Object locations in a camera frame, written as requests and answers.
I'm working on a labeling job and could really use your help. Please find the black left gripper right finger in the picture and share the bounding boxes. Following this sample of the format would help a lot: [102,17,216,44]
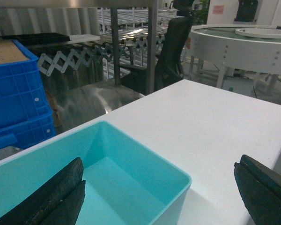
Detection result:
[234,155,281,225]

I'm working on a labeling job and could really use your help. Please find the white round conveyor table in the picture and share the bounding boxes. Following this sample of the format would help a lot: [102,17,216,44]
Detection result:
[190,24,281,88]

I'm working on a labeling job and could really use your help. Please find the teal plastic tray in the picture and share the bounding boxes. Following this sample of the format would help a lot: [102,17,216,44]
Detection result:
[0,121,192,225]

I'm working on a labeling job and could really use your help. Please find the brown cardboard sheet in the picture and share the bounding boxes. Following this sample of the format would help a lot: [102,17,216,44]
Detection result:
[0,40,29,64]

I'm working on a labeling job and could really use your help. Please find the blue crate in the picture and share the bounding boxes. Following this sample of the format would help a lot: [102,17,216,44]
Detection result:
[0,113,56,149]
[0,40,52,129]

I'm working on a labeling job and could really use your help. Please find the blue crate bottom right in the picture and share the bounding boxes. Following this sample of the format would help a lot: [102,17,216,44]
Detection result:
[0,113,56,149]

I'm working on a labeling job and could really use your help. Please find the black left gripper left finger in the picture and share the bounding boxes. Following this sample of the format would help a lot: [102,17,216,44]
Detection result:
[0,157,86,225]

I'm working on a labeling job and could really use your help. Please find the expandable roller conveyor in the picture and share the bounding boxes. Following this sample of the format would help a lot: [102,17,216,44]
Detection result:
[37,32,167,77]

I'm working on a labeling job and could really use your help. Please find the blue crate top right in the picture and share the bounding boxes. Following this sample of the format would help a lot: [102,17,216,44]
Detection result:
[0,40,52,129]

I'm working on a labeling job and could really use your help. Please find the black office chair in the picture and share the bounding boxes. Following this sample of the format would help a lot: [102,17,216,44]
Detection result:
[154,15,193,91]

